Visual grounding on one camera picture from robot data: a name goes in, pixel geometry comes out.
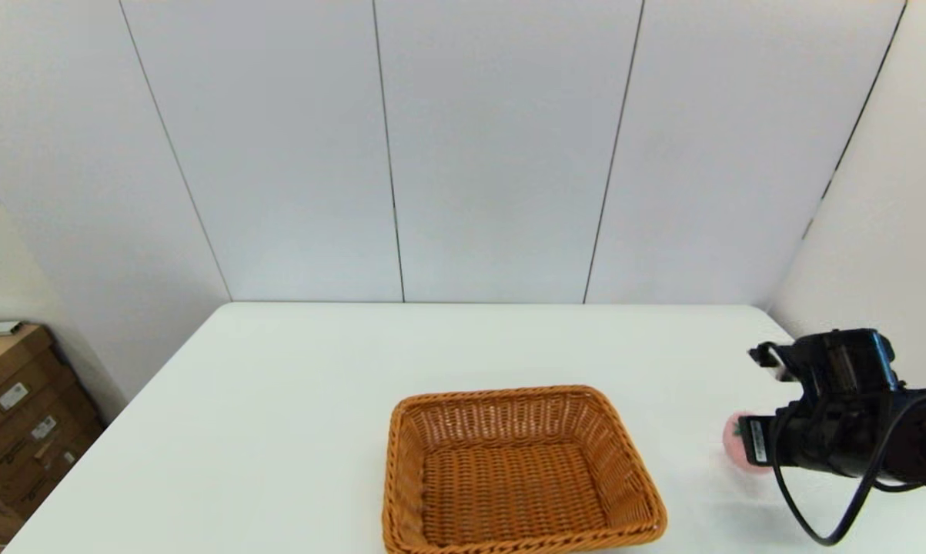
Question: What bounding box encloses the pink toy peach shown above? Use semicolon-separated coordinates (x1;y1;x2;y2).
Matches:
722;411;771;473

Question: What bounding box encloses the orange woven wicker basket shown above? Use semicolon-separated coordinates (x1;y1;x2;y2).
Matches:
382;385;668;554

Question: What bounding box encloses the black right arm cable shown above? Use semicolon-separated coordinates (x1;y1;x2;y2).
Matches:
771;389;926;546

